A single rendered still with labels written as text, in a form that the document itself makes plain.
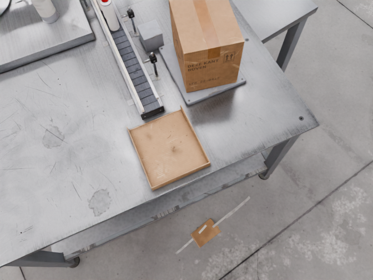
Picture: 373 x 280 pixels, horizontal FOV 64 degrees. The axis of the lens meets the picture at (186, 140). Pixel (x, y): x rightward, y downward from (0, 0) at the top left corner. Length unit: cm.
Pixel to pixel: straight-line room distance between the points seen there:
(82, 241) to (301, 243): 134
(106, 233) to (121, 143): 71
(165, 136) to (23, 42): 89
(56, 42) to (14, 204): 80
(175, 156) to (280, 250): 108
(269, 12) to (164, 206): 124
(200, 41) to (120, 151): 56
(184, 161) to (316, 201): 118
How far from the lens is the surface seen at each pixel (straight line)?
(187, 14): 130
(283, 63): 212
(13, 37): 181
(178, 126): 131
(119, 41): 158
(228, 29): 124
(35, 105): 157
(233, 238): 203
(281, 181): 216
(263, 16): 174
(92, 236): 190
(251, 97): 141
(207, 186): 185
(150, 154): 128
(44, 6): 173
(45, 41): 172
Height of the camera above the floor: 201
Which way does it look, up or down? 66 degrees down
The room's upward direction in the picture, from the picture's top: 6 degrees counter-clockwise
